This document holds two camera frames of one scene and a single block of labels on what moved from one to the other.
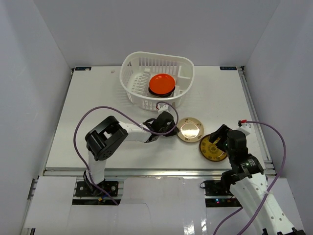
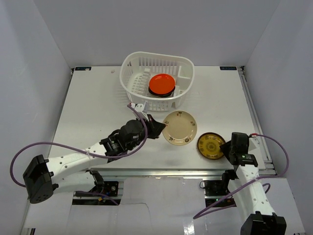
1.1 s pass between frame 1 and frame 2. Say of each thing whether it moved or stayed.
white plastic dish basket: stayed
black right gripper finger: moved
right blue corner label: stayed
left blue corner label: stayed
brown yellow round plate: stayed
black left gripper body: moved
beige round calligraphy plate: moved
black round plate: stayed
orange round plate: stayed
